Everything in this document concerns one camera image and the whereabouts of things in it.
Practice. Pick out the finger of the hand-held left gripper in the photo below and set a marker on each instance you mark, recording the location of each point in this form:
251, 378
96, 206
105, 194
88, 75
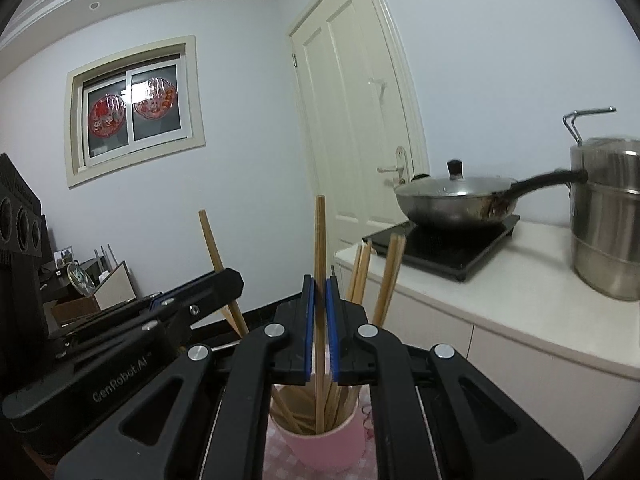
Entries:
215, 292
125, 317

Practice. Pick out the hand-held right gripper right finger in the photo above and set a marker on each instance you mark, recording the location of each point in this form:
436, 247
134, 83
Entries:
331, 330

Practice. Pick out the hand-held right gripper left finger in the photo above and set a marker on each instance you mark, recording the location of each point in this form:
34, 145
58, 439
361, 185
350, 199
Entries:
310, 330

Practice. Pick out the long wooden chopstick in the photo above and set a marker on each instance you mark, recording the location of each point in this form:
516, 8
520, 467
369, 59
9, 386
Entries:
320, 240
212, 245

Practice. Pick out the pile of wooden chopsticks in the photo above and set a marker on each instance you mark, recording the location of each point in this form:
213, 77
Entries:
392, 270

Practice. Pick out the pink cup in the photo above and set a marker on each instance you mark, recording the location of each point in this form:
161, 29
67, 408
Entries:
320, 455

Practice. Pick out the cardboard box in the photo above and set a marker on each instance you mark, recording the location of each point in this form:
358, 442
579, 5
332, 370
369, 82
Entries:
112, 292

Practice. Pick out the round desk clock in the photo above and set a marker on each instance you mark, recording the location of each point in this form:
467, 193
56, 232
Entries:
81, 279

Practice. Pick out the black induction cooker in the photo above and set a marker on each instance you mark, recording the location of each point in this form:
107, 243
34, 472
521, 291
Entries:
440, 255

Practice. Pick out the white framed window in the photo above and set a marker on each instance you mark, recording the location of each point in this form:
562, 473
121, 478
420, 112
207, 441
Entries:
150, 125

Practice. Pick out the glass wok lid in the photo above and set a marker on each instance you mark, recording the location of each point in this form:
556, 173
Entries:
455, 185

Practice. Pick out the red round window sticker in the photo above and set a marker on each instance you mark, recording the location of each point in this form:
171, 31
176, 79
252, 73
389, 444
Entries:
106, 115
154, 97

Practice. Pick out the cream panel door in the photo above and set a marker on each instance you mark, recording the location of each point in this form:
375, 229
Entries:
350, 110

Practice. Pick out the stainless steel steamer pot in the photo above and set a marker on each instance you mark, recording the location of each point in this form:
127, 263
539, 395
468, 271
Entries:
610, 220

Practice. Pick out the small photo frame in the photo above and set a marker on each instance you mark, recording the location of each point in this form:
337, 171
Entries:
64, 256

